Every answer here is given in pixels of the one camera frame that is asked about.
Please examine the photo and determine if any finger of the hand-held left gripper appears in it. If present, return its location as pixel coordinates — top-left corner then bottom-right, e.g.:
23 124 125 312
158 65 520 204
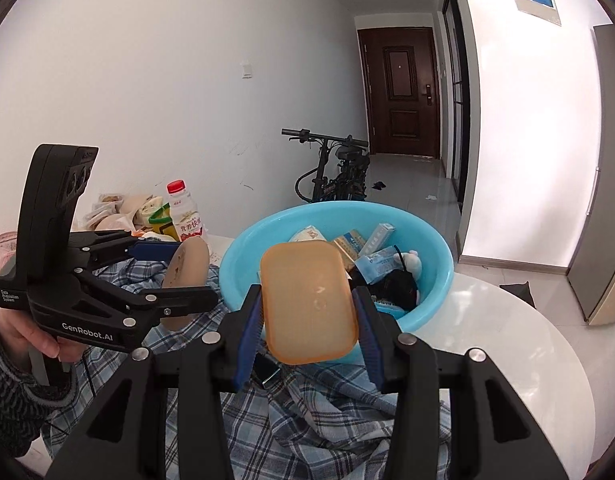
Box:
80 267 219 331
70 229 183 273

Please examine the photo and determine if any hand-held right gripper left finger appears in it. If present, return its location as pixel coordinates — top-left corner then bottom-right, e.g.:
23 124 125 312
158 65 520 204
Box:
46 282 268 480

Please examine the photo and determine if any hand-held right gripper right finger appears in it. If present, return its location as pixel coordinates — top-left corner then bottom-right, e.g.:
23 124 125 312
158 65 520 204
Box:
351 285 571 480

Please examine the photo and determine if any tan round wooden disc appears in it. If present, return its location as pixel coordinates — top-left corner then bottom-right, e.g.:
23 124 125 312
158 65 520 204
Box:
160 238 210 332

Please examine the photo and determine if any black case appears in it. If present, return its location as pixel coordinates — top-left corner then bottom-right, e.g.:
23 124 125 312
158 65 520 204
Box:
254 352 283 388

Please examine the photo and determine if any black cloth item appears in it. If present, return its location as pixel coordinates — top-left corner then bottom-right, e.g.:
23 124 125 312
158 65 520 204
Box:
348 267 421 311

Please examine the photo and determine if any orange plastic box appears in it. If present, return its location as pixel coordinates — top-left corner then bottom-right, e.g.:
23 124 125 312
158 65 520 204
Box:
260 240 359 366

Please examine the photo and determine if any blue plastic basin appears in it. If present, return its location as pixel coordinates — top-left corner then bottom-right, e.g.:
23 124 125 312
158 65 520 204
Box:
220 201 455 366

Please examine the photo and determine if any light blue mask packet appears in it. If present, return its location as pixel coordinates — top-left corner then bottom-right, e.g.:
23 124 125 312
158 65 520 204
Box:
356 246 404 282

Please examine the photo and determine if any pink white bunny plush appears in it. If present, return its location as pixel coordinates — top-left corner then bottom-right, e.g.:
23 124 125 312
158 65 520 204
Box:
393 250 422 277

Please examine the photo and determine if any white snack packet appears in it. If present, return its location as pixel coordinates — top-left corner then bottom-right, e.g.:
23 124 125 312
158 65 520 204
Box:
288 225 324 244

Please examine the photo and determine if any person's left forearm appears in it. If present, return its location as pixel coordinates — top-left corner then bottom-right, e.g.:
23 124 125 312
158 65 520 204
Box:
0 300 83 461

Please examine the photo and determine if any person's left hand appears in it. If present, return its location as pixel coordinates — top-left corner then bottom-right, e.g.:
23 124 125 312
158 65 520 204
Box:
0 305 80 363

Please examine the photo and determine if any green rimmed cup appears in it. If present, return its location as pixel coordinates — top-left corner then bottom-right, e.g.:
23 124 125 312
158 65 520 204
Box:
147 202 174 241

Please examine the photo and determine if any blue ribbed plastic piece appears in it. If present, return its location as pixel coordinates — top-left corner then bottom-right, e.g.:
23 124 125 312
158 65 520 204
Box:
373 299 407 322

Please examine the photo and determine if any milk drink bottle red cap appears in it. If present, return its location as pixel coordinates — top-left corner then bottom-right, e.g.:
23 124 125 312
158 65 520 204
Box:
166 180 208 245

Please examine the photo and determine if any packaged bread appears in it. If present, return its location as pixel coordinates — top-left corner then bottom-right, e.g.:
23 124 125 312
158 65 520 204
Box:
90 192 128 220

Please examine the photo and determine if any yellow small carton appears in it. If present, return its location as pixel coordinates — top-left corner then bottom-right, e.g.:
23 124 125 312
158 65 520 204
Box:
331 229 369 265

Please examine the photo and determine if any blue plaid cloth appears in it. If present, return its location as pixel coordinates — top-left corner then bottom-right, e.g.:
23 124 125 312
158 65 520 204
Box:
42 255 453 480

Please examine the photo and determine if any dark floor mat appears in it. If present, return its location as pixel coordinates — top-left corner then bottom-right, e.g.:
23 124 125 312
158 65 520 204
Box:
500 282 537 309

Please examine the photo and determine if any black folding bicycle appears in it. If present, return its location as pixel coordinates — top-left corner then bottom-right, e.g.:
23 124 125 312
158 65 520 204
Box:
281 128 371 204

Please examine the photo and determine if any brown entrance door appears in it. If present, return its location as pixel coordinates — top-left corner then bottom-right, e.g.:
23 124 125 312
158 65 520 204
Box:
357 27 441 161

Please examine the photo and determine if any black framed glass door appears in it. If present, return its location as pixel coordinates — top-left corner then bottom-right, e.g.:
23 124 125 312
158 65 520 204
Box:
441 0 471 183

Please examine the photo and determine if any gold grey refrigerator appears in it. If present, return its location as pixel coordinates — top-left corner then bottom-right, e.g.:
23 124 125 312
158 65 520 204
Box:
567 24 615 326

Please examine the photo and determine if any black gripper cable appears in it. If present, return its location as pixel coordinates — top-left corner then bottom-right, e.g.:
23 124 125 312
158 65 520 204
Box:
81 350 97 397

